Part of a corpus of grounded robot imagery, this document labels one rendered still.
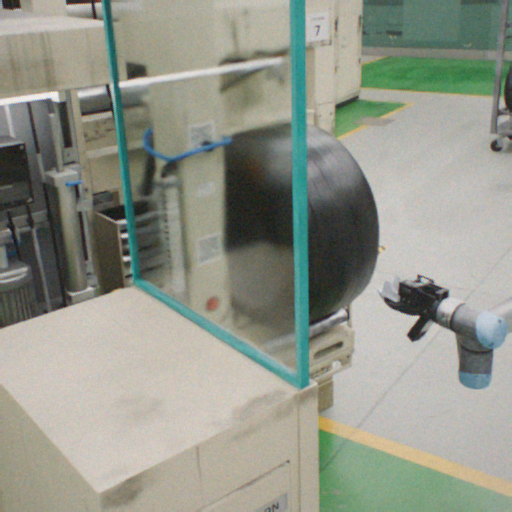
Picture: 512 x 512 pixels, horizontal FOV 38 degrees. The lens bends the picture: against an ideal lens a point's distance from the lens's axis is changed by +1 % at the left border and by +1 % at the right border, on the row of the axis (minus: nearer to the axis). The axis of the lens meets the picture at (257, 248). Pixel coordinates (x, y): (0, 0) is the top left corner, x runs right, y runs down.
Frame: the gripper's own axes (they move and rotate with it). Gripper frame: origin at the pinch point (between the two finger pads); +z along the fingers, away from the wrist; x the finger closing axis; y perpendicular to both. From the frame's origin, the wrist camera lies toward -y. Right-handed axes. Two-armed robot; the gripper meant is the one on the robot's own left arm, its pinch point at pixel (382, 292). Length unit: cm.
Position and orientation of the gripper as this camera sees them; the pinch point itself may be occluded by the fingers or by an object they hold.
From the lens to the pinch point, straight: 195.9
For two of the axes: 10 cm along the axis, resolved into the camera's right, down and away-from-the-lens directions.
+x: -7.8, 2.6, -5.6
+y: -0.4, -9.2, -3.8
